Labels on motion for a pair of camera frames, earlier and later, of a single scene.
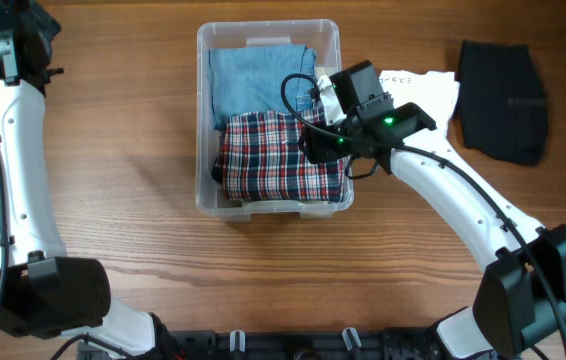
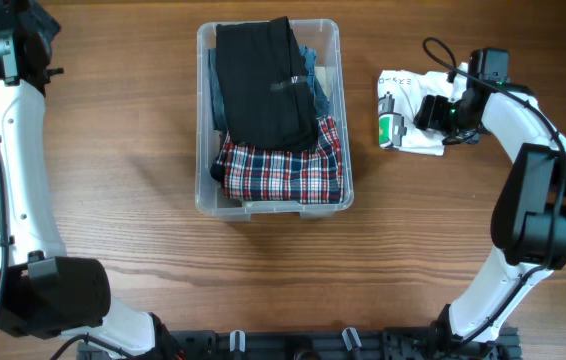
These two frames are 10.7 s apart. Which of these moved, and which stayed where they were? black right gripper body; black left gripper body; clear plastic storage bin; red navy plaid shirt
Moved: black right gripper body
Stayed: red navy plaid shirt; black left gripper body; clear plastic storage bin
